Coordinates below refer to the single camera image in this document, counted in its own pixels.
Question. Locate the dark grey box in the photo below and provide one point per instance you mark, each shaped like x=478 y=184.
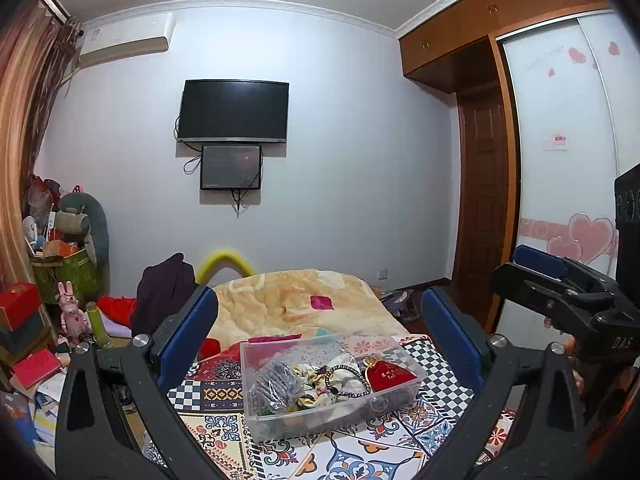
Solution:
x=22 y=335

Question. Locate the pink rabbit plush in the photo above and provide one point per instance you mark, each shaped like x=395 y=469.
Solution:
x=72 y=315

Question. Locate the red box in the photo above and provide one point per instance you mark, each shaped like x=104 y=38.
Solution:
x=17 y=302

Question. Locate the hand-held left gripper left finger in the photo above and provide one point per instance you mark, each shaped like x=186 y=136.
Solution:
x=192 y=331

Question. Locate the black beaded headband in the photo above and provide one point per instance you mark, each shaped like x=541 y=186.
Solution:
x=367 y=390

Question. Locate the black wall television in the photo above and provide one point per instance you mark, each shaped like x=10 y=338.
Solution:
x=232 y=110

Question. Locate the white heart print sliding door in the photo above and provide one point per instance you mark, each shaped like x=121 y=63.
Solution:
x=560 y=200

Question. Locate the pile of papers and books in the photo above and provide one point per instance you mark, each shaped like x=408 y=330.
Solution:
x=30 y=415

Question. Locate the white wall socket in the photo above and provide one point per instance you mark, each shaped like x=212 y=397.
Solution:
x=382 y=273

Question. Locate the white air conditioner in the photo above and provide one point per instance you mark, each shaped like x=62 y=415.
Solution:
x=125 y=37

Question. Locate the cream scrunchie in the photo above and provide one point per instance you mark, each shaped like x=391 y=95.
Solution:
x=307 y=374

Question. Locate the small white fan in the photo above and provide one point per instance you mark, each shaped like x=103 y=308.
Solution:
x=30 y=230

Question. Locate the red plastic bag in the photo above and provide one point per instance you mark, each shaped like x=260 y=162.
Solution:
x=40 y=192

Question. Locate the brown wooden door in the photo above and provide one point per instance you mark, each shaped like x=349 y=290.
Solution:
x=482 y=195

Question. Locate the purple slippers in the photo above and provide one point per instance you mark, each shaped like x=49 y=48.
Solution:
x=400 y=305

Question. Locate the yellow foam hoop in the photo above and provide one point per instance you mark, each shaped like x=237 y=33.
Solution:
x=220 y=257

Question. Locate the clear plastic storage box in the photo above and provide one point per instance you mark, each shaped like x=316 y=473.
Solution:
x=330 y=425

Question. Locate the grey plush toy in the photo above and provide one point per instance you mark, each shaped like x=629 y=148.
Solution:
x=75 y=220

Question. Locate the orange brown curtain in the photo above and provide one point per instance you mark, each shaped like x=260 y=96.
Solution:
x=20 y=135

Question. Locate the yellow orange blanket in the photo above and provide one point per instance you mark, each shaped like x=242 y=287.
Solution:
x=280 y=300

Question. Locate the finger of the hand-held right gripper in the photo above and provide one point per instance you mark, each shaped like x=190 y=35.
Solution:
x=540 y=259
x=525 y=300

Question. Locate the green bottle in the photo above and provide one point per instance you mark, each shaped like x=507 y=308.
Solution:
x=95 y=325

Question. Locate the dark purple garment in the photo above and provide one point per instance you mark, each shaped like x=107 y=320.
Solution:
x=160 y=295

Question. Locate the red book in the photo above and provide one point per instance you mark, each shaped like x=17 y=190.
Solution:
x=36 y=367

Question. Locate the red pink blanket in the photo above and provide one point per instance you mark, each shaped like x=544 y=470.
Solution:
x=220 y=349

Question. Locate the green storage box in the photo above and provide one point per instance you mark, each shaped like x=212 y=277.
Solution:
x=70 y=277

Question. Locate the patterned bedspread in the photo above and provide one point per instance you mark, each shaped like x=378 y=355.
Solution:
x=380 y=455

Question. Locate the person's right hand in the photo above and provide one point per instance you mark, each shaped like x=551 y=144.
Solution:
x=578 y=382

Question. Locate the red cloth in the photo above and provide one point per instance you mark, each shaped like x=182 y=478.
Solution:
x=116 y=310

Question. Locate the red label sticker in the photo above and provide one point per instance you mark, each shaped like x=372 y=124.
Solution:
x=556 y=141

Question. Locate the small black wall monitor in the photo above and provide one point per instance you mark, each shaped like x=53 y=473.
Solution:
x=231 y=166

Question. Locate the wooden wardrobe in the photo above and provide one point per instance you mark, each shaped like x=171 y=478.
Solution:
x=450 y=30

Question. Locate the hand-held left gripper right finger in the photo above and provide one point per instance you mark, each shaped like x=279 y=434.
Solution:
x=450 y=332

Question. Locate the yellow scrunchie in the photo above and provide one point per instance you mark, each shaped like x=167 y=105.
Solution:
x=315 y=400

